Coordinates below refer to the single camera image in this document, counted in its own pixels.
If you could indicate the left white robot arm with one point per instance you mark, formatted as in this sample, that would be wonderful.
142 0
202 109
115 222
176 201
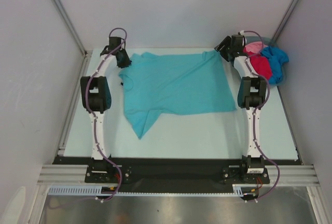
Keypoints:
97 100

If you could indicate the right aluminium corner post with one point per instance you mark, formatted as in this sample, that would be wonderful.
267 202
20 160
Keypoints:
285 19

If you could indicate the blue t-shirt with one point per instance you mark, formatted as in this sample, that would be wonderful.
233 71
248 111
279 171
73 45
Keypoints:
277 58

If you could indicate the grey plastic basket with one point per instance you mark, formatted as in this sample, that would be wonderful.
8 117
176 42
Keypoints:
268 61

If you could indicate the red t-shirt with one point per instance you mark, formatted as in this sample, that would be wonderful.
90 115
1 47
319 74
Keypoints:
261 66

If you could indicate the pink t-shirt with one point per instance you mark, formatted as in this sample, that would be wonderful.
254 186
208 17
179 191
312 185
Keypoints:
253 48

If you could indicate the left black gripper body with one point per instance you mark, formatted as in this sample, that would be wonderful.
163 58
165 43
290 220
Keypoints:
125 60

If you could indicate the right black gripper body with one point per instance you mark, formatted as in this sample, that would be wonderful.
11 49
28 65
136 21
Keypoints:
223 49

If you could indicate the teal t-shirt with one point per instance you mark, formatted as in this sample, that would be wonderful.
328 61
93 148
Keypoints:
179 84

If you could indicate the left aluminium corner post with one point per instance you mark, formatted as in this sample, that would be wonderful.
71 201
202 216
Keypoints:
69 25

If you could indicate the aluminium corner post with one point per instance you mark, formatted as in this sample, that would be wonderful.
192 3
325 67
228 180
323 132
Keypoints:
285 19
69 25

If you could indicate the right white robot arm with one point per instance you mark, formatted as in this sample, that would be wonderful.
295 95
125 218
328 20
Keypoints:
253 93

